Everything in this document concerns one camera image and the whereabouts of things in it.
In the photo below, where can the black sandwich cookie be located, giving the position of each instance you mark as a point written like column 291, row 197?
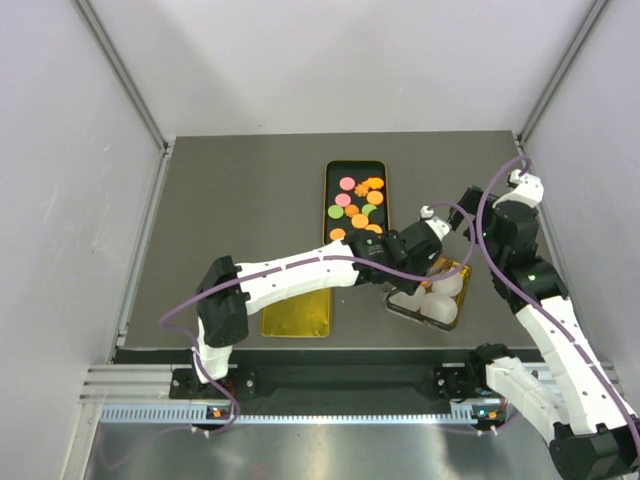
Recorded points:
column 377, row 217

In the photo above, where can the orange round cookie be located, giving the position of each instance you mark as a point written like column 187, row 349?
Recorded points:
column 337, row 234

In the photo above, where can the white paper cupcake liner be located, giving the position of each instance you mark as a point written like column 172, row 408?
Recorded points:
column 439, row 307
column 450, row 286
column 411, row 302

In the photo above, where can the gold cookie tin box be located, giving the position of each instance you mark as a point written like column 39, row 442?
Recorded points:
column 419, row 318

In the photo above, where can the black gold-rimmed cookie tray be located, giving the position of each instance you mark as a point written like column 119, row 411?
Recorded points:
column 360, row 171

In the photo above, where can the yellow dotted round biscuit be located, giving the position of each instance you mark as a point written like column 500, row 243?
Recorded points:
column 374, row 228
column 375, row 197
column 359, row 221

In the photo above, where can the orange swirl cookie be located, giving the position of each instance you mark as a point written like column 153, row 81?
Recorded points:
column 351, row 210
column 361, row 190

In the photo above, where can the pink round cookie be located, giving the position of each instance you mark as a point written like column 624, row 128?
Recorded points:
column 347, row 183
column 343, row 200

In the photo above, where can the gold tin lid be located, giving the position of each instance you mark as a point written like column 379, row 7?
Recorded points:
column 301, row 317

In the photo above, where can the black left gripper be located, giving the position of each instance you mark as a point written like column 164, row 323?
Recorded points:
column 405, row 285

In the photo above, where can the orange fish-shaped cookie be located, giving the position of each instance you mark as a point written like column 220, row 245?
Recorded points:
column 374, row 183

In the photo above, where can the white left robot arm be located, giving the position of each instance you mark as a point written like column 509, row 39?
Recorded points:
column 231, row 292

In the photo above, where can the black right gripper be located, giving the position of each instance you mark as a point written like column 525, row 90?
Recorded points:
column 471, row 203

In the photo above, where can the aluminium frame rail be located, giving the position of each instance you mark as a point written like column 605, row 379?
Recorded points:
column 141, row 394

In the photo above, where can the green round cookie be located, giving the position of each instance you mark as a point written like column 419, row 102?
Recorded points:
column 368, row 208
column 335, row 212

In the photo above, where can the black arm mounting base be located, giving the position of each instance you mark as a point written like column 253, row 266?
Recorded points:
column 251, row 383

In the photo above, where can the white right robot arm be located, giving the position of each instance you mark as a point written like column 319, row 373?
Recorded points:
column 591, row 432

